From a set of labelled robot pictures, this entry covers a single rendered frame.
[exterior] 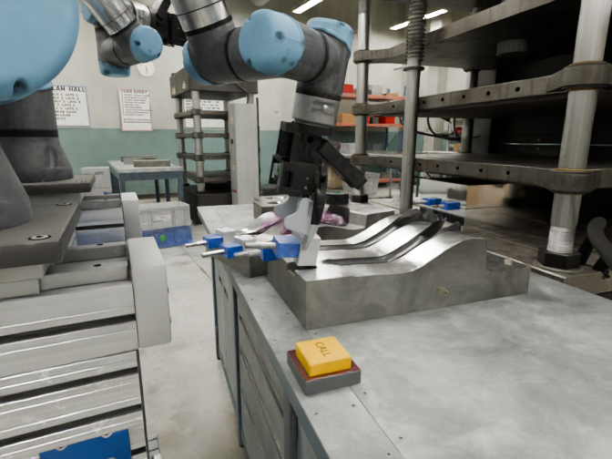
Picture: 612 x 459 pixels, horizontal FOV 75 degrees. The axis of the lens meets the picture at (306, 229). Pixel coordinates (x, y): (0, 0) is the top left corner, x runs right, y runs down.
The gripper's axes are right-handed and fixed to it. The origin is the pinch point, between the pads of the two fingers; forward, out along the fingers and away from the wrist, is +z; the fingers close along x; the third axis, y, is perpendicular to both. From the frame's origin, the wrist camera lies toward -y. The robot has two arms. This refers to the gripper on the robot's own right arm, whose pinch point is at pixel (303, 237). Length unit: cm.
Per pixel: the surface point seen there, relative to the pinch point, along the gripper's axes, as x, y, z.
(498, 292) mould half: 9.1, -41.0, 6.2
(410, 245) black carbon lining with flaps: -0.9, -24.2, 0.7
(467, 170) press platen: -49, -77, -11
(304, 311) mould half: 8.7, 0.8, 10.3
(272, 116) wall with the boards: -781, -199, 14
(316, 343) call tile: 20.1, 3.3, 8.5
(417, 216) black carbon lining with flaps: -9.9, -31.0, -3.3
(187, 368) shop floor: -107, 5, 112
